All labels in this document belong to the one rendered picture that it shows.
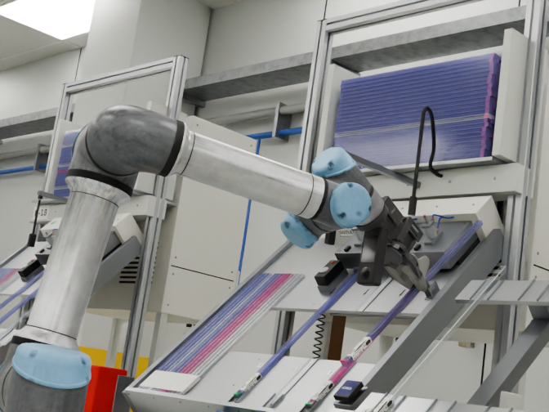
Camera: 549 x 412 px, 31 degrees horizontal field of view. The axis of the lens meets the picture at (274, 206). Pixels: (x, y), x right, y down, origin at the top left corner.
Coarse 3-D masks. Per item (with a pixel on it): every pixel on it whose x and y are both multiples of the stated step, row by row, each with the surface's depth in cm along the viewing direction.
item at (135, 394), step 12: (132, 396) 240; (144, 396) 236; (156, 396) 232; (168, 396) 228; (180, 396) 225; (192, 396) 223; (144, 408) 239; (156, 408) 235; (168, 408) 231; (180, 408) 227; (192, 408) 224; (204, 408) 220; (216, 408) 216; (228, 408) 213; (240, 408) 210; (252, 408) 207; (264, 408) 205
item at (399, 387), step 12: (492, 276) 198; (480, 288) 196; (480, 300) 193; (468, 312) 190; (456, 324) 188; (444, 336) 185; (432, 348) 183; (420, 360) 181; (408, 372) 179; (396, 384) 177; (408, 384) 177; (396, 396) 175
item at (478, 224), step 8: (480, 224) 214; (472, 232) 212; (464, 240) 210; (456, 248) 208; (448, 256) 206; (440, 264) 204; (432, 272) 202; (416, 288) 199; (408, 296) 197; (400, 304) 196; (392, 312) 194; (384, 320) 192; (376, 328) 191; (384, 328) 192; (368, 336) 190; (376, 336) 190; (352, 360) 186
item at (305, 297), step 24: (288, 264) 271; (312, 264) 264; (312, 288) 252; (336, 288) 246; (360, 288) 240; (384, 288) 235; (336, 312) 236; (360, 312) 230; (384, 312) 225; (408, 312) 220
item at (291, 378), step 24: (240, 360) 233; (264, 360) 228; (288, 360) 224; (312, 360) 219; (336, 360) 215; (216, 384) 228; (240, 384) 223; (264, 384) 219; (288, 384) 214; (312, 384) 210; (336, 384) 206; (288, 408) 206; (312, 408) 201
